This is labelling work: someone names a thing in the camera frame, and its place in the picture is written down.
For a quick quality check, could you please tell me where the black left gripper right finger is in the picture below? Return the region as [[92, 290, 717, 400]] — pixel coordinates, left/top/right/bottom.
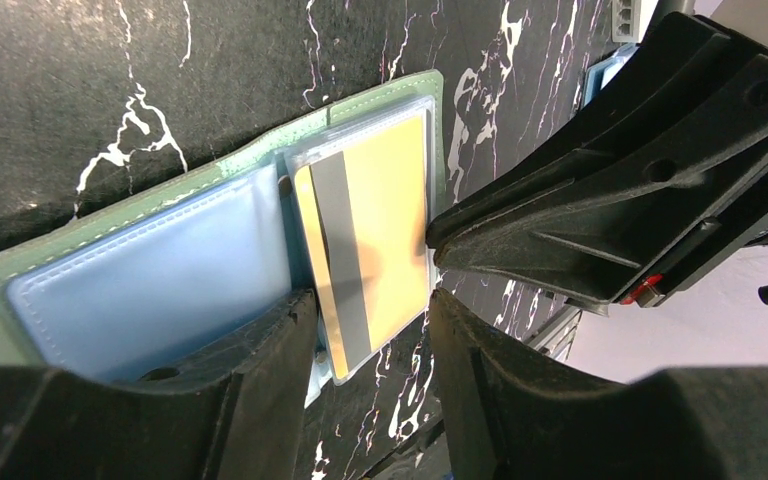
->
[[429, 289, 768, 479]]

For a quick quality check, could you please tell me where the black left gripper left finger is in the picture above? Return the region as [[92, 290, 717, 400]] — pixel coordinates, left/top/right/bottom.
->
[[0, 289, 318, 479]]

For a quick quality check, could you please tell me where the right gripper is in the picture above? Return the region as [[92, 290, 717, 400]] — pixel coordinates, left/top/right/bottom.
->
[[426, 12, 768, 348]]

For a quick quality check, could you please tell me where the green card holder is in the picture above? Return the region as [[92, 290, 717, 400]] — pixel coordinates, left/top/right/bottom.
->
[[0, 70, 445, 383]]

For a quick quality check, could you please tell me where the gold credit card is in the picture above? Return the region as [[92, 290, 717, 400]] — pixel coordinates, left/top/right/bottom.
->
[[291, 111, 433, 384]]

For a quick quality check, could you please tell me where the blue card holder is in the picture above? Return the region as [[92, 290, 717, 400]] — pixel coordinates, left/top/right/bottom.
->
[[579, 43, 639, 109]]

